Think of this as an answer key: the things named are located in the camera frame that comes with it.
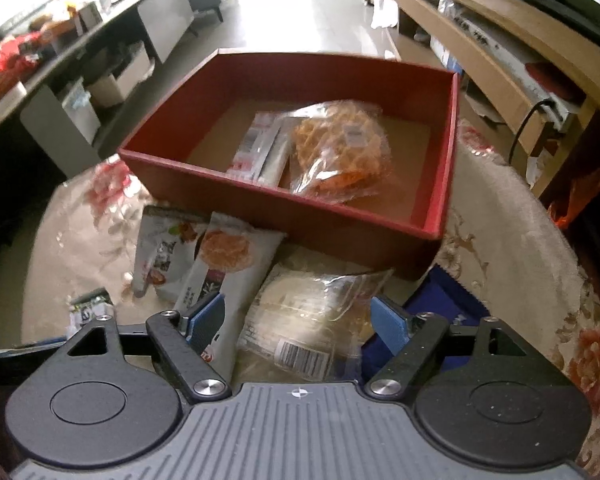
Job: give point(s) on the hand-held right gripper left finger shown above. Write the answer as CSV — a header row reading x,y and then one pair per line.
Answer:
x,y
207,314

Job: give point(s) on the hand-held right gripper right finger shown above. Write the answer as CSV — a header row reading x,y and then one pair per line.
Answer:
x,y
387,325

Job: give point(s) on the blue snack packet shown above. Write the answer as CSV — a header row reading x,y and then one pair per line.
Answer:
x,y
435,292

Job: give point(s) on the white packet orange pastry print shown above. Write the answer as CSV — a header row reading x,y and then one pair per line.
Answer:
x,y
225,255

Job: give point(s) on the clear flatbread packet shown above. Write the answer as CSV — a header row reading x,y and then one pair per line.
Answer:
x,y
305,310

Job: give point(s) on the red cardboard box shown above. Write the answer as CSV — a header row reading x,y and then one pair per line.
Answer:
x,y
330,230

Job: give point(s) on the beige floral tablecloth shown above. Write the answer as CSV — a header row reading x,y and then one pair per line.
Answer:
x,y
505,240

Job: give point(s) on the white stick packet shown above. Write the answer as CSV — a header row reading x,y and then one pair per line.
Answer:
x,y
276,157

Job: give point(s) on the white red striped packet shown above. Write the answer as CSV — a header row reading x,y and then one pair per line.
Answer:
x,y
247,145

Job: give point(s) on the clear waffle bag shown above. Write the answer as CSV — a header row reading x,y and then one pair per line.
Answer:
x,y
340,145

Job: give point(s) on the orange red bag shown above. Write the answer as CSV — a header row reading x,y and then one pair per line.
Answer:
x,y
580,195

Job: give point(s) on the white plastic container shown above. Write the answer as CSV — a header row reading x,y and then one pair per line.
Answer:
x,y
82,107

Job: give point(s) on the white storage box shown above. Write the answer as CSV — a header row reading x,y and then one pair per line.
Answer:
x,y
125,75

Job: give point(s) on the wooden media cabinet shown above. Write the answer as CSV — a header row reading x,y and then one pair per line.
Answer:
x,y
485,55

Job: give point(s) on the dark long counter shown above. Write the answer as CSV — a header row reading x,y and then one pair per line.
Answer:
x,y
45,75

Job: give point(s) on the red cloth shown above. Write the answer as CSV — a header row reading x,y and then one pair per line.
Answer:
x,y
550,82

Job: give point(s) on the long white box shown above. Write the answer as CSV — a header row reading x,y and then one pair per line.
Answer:
x,y
500,52

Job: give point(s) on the white plastic bag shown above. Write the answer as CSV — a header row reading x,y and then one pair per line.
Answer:
x,y
385,12

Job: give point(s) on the red snack bags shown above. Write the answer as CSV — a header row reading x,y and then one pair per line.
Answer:
x,y
15,52

